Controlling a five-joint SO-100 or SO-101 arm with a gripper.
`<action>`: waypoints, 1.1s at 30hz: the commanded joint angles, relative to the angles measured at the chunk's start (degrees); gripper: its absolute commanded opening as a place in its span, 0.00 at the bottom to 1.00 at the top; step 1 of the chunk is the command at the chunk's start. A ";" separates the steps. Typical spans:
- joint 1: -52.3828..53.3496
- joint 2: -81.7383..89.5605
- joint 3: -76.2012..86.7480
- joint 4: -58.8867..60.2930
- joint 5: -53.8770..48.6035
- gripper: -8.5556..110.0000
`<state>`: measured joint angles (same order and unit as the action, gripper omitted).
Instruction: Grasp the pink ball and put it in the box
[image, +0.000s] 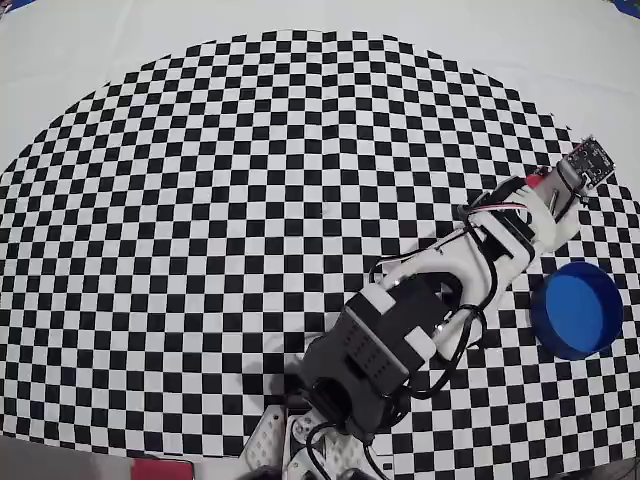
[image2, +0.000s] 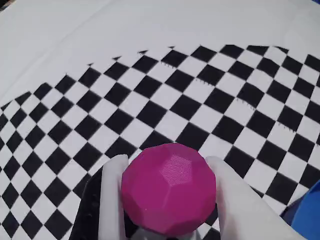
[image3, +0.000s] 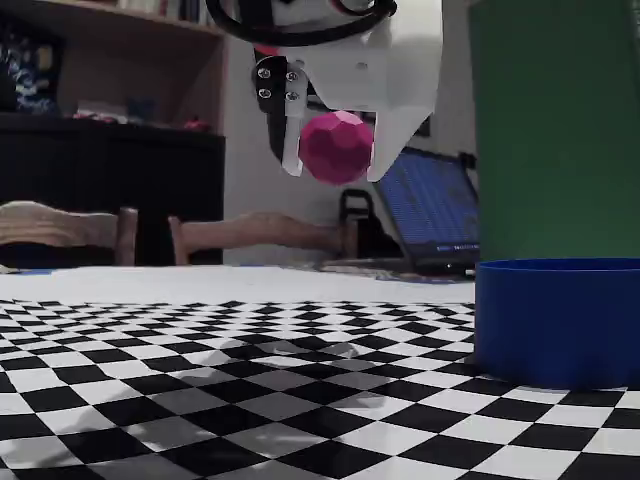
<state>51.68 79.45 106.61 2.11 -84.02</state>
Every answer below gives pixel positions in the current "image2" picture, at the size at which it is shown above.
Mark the pink faceted ball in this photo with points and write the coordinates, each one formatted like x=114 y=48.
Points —
x=170 y=190

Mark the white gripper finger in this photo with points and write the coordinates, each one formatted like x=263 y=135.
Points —
x=240 y=212

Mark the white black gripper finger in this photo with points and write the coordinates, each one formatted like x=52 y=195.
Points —
x=110 y=200

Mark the blue round plastic box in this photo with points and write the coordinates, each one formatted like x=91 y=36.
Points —
x=307 y=215

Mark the checkerboard printed white paper mat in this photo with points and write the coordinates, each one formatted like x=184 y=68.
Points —
x=150 y=87

